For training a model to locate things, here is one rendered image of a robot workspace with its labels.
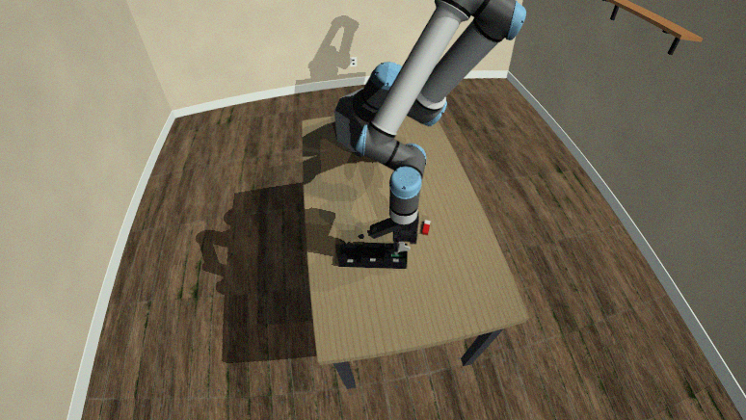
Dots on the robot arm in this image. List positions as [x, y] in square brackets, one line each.
[385, 102]

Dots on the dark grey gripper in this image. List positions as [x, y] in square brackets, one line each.
[408, 233]

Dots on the black rack of bins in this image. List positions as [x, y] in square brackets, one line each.
[372, 255]

